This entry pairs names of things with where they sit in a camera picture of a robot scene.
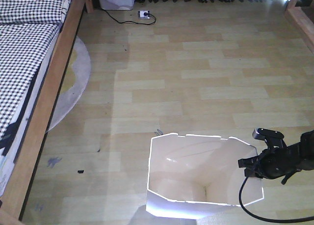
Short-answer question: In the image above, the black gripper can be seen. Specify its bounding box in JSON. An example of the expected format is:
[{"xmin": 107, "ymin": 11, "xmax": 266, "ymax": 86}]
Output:
[{"xmin": 238, "ymin": 143, "xmax": 301, "ymax": 185}]

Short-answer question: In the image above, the white plastic trash bin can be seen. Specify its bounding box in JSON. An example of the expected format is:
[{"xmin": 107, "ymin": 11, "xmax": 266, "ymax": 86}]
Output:
[{"xmin": 146, "ymin": 133, "xmax": 264, "ymax": 219}]

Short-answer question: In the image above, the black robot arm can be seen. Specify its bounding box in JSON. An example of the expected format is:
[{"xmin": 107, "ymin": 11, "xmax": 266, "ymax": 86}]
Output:
[{"xmin": 238, "ymin": 128, "xmax": 314, "ymax": 185}]

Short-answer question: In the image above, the wooden furniture right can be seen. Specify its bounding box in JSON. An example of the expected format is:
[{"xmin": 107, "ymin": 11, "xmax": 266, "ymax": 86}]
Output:
[{"xmin": 284, "ymin": 0, "xmax": 314, "ymax": 53}]

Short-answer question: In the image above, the white floor power socket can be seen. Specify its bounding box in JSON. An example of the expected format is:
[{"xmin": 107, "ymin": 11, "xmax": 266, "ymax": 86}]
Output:
[{"xmin": 138, "ymin": 10, "xmax": 150, "ymax": 19}]

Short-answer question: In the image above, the grey round rug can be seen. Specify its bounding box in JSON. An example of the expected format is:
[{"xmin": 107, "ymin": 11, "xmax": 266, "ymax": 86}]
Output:
[{"xmin": 46, "ymin": 37, "xmax": 91, "ymax": 132}]

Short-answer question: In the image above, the black white checkered bedding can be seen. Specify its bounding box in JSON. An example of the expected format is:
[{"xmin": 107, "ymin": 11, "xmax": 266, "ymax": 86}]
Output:
[{"xmin": 0, "ymin": 0, "xmax": 72, "ymax": 139}]

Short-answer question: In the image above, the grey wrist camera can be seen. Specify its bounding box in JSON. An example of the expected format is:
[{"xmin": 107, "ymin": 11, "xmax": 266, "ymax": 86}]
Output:
[{"xmin": 252, "ymin": 128, "xmax": 286, "ymax": 148}]

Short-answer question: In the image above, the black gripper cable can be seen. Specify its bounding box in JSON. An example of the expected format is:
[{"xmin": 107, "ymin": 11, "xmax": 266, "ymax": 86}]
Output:
[{"xmin": 239, "ymin": 158, "xmax": 314, "ymax": 223}]

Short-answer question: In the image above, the wooden bed frame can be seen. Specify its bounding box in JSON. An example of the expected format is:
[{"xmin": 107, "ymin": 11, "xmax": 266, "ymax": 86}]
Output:
[{"xmin": 0, "ymin": 0, "xmax": 93, "ymax": 225}]

